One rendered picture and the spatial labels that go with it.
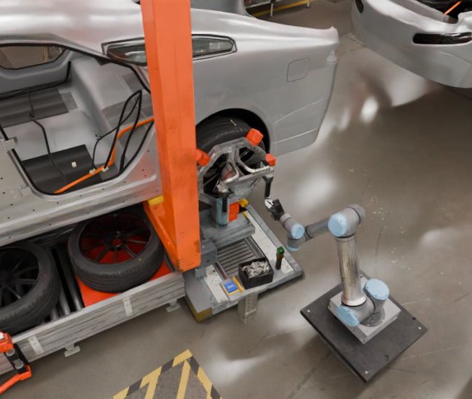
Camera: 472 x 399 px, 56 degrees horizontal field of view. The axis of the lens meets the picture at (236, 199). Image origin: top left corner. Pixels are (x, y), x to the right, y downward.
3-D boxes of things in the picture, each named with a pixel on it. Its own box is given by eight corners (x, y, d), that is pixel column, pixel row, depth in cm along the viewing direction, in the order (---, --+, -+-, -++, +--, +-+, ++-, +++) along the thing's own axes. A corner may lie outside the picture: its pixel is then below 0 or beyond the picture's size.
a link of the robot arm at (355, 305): (374, 317, 270) (362, 209, 240) (355, 333, 262) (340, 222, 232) (355, 307, 282) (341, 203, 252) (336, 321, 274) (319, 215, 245)
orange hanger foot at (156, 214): (163, 201, 340) (159, 167, 316) (192, 248, 308) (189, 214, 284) (142, 208, 334) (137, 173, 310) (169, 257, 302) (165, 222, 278)
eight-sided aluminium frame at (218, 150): (258, 187, 347) (264, 130, 309) (263, 192, 342) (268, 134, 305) (195, 210, 327) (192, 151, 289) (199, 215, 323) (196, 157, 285)
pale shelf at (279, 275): (272, 261, 315) (273, 258, 312) (286, 279, 304) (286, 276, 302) (218, 284, 299) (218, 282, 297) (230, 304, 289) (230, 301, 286)
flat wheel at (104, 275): (130, 212, 366) (126, 191, 349) (182, 257, 334) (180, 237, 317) (57, 256, 331) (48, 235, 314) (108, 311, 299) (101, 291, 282)
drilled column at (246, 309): (249, 308, 335) (251, 275, 305) (255, 319, 328) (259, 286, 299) (237, 313, 331) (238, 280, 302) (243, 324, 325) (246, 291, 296)
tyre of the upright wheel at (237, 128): (265, 134, 350) (211, 97, 301) (281, 150, 335) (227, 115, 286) (214, 195, 366) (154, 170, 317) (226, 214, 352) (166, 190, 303)
